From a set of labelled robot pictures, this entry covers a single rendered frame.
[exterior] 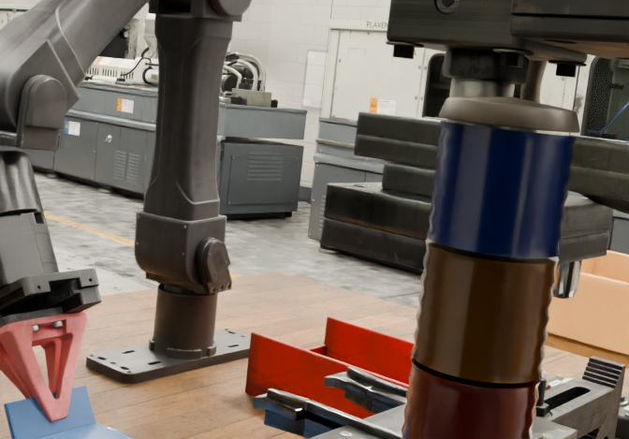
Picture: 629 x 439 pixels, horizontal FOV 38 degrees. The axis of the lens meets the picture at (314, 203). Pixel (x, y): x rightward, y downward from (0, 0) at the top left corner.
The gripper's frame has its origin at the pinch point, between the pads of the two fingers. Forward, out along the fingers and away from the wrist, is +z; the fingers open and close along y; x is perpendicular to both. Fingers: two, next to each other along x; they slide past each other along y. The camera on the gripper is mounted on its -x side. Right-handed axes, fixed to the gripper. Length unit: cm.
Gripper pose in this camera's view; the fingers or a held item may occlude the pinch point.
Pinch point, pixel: (53, 409)
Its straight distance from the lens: 72.0
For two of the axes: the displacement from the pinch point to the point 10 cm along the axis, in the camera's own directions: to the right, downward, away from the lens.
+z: 3.0, 9.4, -1.8
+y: 7.3, -3.4, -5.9
